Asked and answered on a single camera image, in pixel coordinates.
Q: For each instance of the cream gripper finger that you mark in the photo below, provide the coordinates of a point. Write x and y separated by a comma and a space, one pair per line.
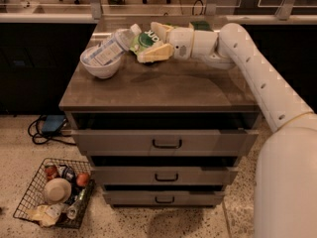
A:
161, 30
156, 53

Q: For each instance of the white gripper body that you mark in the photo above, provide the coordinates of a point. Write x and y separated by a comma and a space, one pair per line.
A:
181, 43

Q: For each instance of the blue plastic water bottle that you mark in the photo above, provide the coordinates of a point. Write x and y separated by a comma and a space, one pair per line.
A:
112, 48

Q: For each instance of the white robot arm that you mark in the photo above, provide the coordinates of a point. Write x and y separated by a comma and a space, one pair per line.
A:
285, 204

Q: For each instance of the white ceramic bowl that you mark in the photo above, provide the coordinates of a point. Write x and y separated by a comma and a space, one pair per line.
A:
100, 71

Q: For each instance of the small clear bottle in basket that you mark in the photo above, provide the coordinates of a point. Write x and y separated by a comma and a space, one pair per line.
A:
73, 210

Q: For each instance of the green snack pouch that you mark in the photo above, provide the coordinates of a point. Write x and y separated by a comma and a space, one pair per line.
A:
145, 40

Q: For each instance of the green yellow sponge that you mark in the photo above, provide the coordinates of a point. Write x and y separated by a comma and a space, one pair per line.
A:
200, 25

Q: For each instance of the grey drawer cabinet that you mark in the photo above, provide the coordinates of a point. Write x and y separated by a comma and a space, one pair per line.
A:
167, 95

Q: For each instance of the top grey drawer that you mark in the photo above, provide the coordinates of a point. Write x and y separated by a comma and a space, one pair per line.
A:
164, 143

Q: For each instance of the grey drawer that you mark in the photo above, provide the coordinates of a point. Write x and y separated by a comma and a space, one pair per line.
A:
164, 143
164, 175
163, 198

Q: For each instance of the blue power adapter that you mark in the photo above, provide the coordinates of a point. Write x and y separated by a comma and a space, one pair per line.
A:
53, 124

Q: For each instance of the middle grey drawer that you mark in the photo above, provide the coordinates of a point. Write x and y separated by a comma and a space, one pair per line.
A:
164, 175

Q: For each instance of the red tomato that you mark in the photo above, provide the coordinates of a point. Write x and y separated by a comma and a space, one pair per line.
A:
82, 179

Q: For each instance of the bottom grey drawer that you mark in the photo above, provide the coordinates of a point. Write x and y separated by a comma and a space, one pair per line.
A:
163, 198

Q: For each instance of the dark can in basket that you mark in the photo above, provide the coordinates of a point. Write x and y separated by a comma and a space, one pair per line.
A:
66, 172

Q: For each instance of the red jar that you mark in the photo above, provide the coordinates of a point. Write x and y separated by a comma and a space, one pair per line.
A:
51, 172

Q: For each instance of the beige round lid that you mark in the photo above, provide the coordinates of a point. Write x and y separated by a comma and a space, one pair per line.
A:
57, 190

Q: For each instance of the yellow packet in basket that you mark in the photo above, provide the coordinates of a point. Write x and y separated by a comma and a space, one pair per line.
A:
46, 215

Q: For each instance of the black wire basket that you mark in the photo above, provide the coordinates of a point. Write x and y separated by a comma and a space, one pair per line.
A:
34, 195

